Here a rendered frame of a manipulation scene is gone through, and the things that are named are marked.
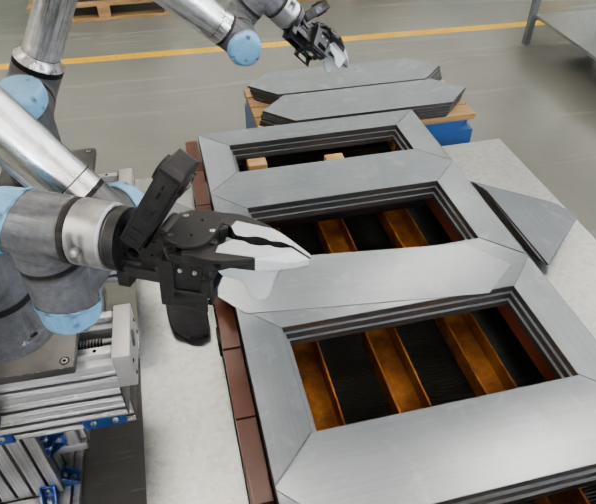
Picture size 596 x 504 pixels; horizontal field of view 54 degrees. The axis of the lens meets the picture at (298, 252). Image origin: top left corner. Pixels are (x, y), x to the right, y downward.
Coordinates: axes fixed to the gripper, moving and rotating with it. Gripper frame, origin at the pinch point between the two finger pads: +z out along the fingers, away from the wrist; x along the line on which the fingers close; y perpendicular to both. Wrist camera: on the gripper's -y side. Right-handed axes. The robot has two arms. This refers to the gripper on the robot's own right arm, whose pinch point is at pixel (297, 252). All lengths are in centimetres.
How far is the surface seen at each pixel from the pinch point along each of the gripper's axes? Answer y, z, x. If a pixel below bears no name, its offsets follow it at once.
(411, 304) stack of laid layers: 51, 13, -61
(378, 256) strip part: 49, 4, -75
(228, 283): 52, -29, -57
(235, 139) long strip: 43, -49, -120
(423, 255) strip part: 49, 15, -78
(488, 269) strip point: 49, 30, -77
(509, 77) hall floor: 93, 61, -394
